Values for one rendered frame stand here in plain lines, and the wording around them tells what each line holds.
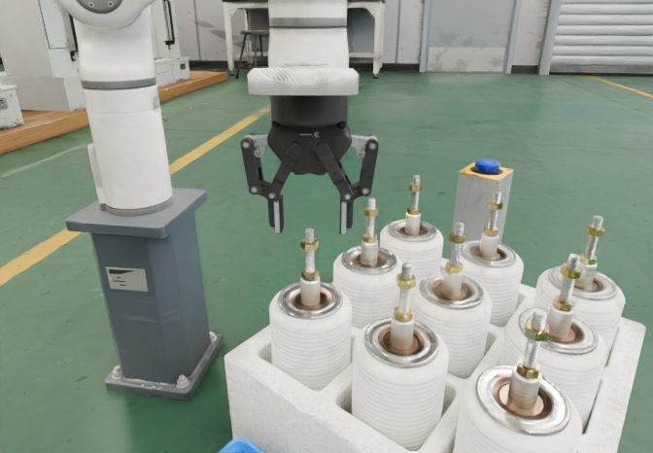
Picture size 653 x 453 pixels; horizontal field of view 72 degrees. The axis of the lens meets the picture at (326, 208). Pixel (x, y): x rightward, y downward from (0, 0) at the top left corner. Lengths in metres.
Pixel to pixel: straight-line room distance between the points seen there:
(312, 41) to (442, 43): 5.10
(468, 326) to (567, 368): 0.10
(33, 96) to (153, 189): 2.41
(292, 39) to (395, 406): 0.35
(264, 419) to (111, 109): 0.42
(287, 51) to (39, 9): 2.57
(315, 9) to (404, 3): 5.09
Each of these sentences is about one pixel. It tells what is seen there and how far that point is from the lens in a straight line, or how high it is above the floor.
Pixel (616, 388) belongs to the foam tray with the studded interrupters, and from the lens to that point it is 0.62.
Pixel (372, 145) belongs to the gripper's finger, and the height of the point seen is 0.44.
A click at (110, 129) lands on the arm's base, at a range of 0.65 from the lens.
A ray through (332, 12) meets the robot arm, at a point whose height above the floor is 0.56.
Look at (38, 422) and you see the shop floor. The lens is 0.85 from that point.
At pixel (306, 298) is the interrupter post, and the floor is 0.26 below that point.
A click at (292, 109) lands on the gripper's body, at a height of 0.48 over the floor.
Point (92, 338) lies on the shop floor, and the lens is 0.98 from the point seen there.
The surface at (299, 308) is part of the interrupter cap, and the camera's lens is 0.52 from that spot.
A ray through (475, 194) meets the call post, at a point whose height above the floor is 0.28.
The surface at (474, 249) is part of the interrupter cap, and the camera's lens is 0.67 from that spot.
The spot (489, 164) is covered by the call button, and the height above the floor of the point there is 0.33.
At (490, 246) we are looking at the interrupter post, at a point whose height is 0.27.
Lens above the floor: 0.55
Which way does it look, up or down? 23 degrees down
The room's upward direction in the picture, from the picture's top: straight up
